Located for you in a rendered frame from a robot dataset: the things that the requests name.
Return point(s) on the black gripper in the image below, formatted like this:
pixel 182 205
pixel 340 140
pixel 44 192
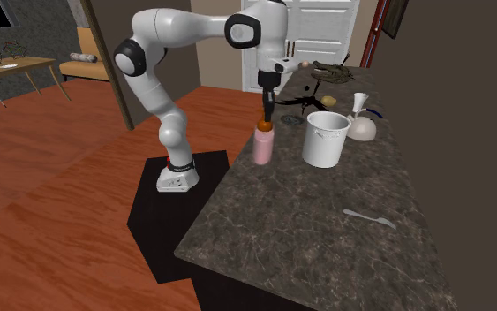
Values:
pixel 267 86

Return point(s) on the pink bottle with orange cap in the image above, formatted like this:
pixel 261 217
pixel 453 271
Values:
pixel 263 144

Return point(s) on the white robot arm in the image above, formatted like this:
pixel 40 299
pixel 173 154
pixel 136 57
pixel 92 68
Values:
pixel 162 77

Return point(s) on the black plant-shaped decoration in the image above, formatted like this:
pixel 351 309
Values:
pixel 302 103

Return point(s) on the small pink egg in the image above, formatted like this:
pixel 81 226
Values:
pixel 304 64

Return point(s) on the yellow potato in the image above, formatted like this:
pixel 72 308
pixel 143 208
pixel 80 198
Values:
pixel 328 101

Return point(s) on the green crocodile figure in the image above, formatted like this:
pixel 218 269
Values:
pixel 332 72

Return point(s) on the white panelled door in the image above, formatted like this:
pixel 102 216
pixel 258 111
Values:
pixel 317 30

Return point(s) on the white pot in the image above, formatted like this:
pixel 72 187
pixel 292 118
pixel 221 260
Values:
pixel 324 142

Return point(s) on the black robot stand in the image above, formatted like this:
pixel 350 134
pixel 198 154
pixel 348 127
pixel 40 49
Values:
pixel 175 215

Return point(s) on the silver butter knife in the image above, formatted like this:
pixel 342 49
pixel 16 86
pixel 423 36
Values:
pixel 368 218

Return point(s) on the tan armchair with grey cushion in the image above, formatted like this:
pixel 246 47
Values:
pixel 85 56

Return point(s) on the wooden side table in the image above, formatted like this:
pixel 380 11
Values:
pixel 11 69

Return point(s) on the dark framed wall picture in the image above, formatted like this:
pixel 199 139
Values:
pixel 393 16

